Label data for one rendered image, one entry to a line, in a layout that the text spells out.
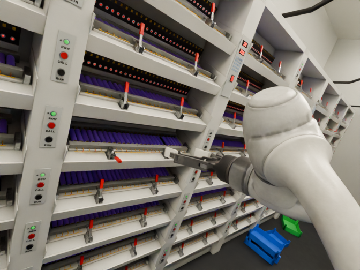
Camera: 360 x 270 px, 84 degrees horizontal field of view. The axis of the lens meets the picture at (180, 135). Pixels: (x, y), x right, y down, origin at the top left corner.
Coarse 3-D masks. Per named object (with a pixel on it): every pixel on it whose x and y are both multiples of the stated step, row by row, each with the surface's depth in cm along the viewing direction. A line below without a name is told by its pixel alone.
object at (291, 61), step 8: (280, 56) 145; (288, 56) 141; (296, 56) 137; (304, 56) 137; (272, 64) 149; (288, 64) 141; (296, 64) 137; (304, 64) 142; (288, 72) 140; (296, 72) 139; (264, 80) 152; (296, 80) 144; (264, 88) 152; (240, 192) 160; (240, 200) 165; (232, 208) 163; (232, 216) 169; (224, 224) 168; (216, 248) 174
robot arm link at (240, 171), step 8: (240, 160) 49; (248, 160) 49; (232, 168) 49; (240, 168) 48; (248, 168) 47; (232, 176) 49; (240, 176) 47; (248, 176) 46; (232, 184) 49; (240, 184) 47
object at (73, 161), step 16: (144, 128) 98; (160, 128) 104; (192, 144) 105; (64, 160) 63; (80, 160) 66; (96, 160) 70; (112, 160) 74; (128, 160) 78; (144, 160) 83; (160, 160) 88
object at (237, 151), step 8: (216, 136) 139; (224, 136) 145; (232, 136) 152; (216, 144) 131; (224, 144) 136; (232, 144) 145; (240, 144) 153; (216, 152) 123; (224, 152) 129; (232, 152) 136; (240, 152) 145
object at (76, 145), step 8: (72, 144) 66; (80, 144) 68; (88, 144) 70; (96, 144) 72; (104, 144) 74; (112, 144) 77; (120, 144) 79; (128, 144) 82; (136, 144) 84; (120, 152) 78; (128, 152) 80; (136, 152) 83
